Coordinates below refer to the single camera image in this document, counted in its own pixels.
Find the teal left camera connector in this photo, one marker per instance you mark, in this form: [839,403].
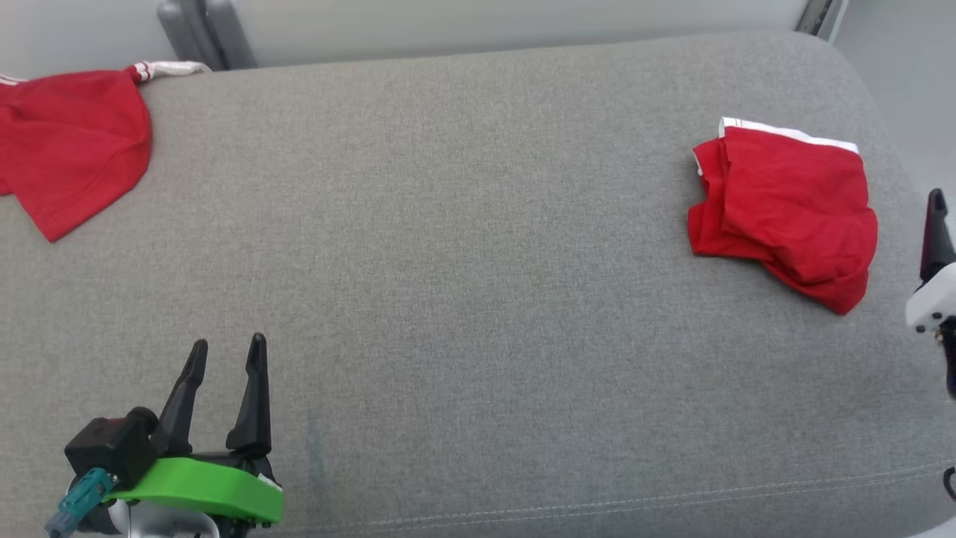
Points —
[78,501]

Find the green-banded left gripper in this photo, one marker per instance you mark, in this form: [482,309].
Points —
[209,489]

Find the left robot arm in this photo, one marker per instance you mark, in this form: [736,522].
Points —
[164,527]

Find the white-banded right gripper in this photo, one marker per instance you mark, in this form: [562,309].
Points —
[937,302]

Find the red white basketball shorts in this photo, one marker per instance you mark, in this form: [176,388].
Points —
[792,209]

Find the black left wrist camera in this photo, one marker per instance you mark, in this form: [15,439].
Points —
[104,448]

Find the light grey partition edge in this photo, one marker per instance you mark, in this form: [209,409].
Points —
[836,15]

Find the red white-sleeved basketball jersey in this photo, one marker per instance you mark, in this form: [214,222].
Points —
[75,142]

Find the grey metal partition post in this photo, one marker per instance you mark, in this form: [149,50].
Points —
[209,33]

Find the grey fabric sofa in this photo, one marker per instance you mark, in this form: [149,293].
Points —
[448,261]

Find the metal hinge bracket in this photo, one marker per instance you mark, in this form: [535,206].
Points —
[814,13]

